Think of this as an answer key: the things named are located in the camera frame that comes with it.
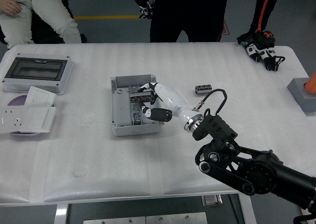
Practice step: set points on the standing person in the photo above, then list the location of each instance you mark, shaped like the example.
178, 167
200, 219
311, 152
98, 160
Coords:
187, 11

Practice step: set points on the standing person's left forearm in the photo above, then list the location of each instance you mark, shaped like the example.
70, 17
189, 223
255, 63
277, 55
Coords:
259, 11

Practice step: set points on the metal mounting rail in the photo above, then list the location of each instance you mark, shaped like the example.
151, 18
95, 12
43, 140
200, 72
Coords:
137, 115

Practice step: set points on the grey open junction box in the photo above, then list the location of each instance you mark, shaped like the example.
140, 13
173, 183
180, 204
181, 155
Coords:
135, 130

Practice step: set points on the dark cylindrical battery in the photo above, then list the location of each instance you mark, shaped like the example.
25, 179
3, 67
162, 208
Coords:
138, 98
203, 89

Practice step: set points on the purple plate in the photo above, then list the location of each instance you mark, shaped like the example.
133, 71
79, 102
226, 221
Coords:
17, 101

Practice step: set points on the seated person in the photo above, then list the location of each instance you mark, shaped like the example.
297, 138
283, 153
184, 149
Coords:
49, 11

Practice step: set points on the white table frame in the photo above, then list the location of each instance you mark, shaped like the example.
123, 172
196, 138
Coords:
60, 214

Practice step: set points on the orange cone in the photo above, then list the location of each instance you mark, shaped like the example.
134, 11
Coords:
311, 84

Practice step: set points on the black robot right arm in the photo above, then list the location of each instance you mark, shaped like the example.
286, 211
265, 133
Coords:
259, 172

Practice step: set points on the seated person's hand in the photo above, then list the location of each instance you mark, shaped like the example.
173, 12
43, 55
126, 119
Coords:
10, 6

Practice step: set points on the white switch panel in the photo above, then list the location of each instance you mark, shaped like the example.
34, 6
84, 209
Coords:
37, 119
39, 96

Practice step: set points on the white foam mat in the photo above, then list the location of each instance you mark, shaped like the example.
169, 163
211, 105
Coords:
98, 159

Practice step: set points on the grey metal plate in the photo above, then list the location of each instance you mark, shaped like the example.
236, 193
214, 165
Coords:
175, 219
113, 220

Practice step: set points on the grey base block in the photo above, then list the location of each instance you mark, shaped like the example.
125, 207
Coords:
300, 93

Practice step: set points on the black chair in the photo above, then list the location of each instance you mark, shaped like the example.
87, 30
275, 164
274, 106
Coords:
44, 31

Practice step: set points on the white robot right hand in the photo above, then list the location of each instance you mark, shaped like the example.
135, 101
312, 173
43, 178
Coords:
170, 98

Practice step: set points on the standing person's left gloved hand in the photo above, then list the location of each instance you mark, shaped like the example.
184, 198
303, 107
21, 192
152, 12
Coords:
258, 47

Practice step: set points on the grey metal bracket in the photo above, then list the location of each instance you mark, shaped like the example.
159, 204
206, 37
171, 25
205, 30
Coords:
212, 201

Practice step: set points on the white socket panel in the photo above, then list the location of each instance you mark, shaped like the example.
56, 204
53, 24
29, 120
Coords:
12, 117

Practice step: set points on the standing person's right gloved hand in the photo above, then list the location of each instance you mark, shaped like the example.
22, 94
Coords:
144, 1

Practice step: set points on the grey distribution box dark window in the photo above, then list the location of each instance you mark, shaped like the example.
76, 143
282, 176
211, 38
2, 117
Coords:
64, 68

